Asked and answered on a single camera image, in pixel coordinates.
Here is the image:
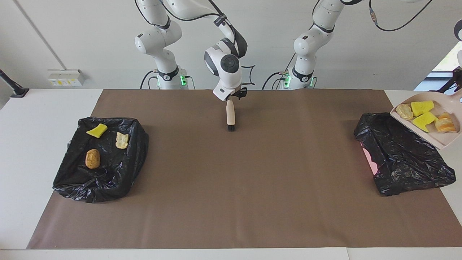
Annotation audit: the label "pale pink hand brush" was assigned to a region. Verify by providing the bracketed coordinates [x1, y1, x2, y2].
[226, 100, 236, 131]

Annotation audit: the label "yellow sponge piece with notch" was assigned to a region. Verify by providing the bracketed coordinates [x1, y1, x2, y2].
[411, 101, 435, 117]

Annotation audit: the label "orange striped croissant toy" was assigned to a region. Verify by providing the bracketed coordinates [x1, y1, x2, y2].
[435, 113, 458, 133]

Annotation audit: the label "yellow sponge square piece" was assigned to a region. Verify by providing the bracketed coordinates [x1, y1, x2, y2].
[413, 112, 439, 133]

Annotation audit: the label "pale beige rock-like chunk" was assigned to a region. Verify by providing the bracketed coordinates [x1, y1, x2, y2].
[396, 104, 414, 121]

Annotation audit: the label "pale pink plastic dustpan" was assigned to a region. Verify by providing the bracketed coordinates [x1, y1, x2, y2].
[390, 88, 462, 150]

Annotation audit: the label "tan striped croissant toy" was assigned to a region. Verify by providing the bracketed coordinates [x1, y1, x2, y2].
[115, 132, 129, 150]

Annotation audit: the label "yellow sponge wedge piece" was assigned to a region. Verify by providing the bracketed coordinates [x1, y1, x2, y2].
[86, 123, 108, 139]

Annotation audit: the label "brown potato-shaped bread toy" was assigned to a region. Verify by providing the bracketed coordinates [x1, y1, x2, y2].
[85, 149, 101, 169]

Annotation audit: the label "pink bin with black bag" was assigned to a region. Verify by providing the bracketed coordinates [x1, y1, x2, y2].
[354, 111, 457, 196]

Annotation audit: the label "bin lined with black bag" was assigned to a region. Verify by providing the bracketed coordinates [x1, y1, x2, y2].
[52, 117, 149, 203]

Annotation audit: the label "brown paper table mat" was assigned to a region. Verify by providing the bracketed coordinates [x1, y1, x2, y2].
[27, 89, 462, 250]

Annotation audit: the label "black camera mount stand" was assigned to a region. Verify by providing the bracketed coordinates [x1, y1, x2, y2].
[0, 69, 29, 98]
[441, 74, 461, 93]

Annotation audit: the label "window with dark frame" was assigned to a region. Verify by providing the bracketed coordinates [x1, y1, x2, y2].
[414, 39, 462, 91]

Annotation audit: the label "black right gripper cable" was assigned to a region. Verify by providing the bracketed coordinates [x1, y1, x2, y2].
[135, 0, 257, 86]

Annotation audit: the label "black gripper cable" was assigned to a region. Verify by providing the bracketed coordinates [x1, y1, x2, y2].
[369, 0, 433, 32]
[135, 0, 257, 86]

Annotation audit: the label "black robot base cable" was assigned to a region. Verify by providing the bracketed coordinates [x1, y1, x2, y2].
[140, 70, 159, 90]
[262, 72, 286, 90]

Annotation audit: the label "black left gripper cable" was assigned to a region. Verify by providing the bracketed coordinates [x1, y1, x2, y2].
[369, 0, 433, 32]

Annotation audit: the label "white wall socket box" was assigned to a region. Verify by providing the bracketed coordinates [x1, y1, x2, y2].
[48, 69, 87, 87]

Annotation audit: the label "white wall cable duct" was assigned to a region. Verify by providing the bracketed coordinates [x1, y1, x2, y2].
[14, 0, 68, 71]

